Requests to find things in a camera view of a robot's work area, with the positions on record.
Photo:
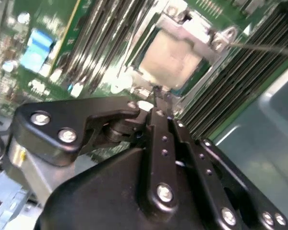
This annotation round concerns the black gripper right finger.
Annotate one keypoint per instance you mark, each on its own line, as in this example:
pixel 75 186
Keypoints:
pixel 206 172

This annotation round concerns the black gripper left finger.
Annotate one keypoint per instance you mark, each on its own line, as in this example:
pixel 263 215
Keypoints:
pixel 62 115

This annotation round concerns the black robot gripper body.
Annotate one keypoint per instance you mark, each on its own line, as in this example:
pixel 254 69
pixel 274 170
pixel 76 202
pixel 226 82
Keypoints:
pixel 98 203

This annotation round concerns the silver square CPU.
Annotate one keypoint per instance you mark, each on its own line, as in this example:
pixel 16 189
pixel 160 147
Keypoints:
pixel 170 57

